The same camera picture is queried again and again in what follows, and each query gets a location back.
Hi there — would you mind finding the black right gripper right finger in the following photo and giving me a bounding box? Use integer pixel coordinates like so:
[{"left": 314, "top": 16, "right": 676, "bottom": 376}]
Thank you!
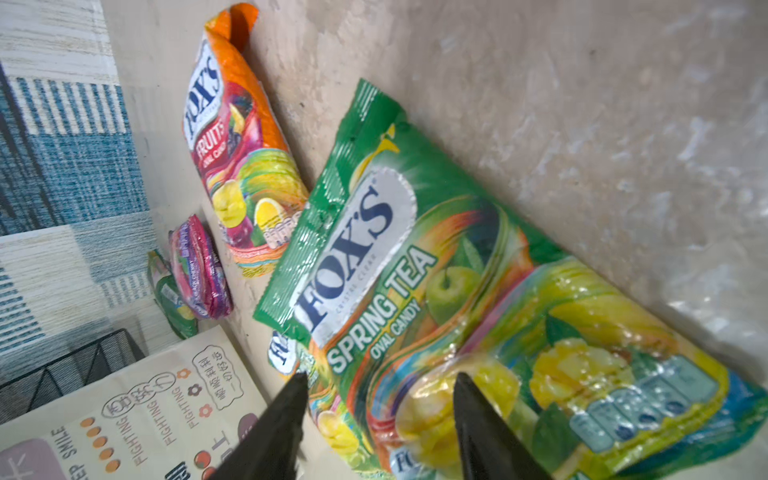
[{"left": 453, "top": 372, "right": 550, "bottom": 480}]

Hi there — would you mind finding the purple candy bag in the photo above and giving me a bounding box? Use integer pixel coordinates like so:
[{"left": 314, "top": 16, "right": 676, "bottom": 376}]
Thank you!
[{"left": 169, "top": 215, "right": 233, "bottom": 320}]

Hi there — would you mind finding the black wire shelf rack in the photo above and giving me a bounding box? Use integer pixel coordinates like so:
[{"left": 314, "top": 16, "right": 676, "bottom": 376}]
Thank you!
[{"left": 1, "top": 329, "right": 145, "bottom": 423}]

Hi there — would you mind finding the orange Fox's fruits candy bag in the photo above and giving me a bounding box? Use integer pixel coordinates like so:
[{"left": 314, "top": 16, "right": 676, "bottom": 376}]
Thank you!
[{"left": 182, "top": 3, "right": 309, "bottom": 277}]

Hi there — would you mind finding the small green snack bag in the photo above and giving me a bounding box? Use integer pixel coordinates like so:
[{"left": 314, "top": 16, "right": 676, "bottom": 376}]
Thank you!
[{"left": 147, "top": 250, "right": 199, "bottom": 340}]

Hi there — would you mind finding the white paper bag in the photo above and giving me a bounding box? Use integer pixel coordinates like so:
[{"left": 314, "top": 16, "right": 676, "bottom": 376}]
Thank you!
[{"left": 1, "top": 327, "right": 267, "bottom": 479}]

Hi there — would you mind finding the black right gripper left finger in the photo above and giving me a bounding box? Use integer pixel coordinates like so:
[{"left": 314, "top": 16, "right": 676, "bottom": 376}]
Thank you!
[{"left": 211, "top": 373, "right": 308, "bottom": 480}]

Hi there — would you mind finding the green Fox's spring tea bag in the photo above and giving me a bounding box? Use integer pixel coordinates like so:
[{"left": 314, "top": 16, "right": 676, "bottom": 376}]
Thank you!
[{"left": 253, "top": 80, "right": 767, "bottom": 479}]

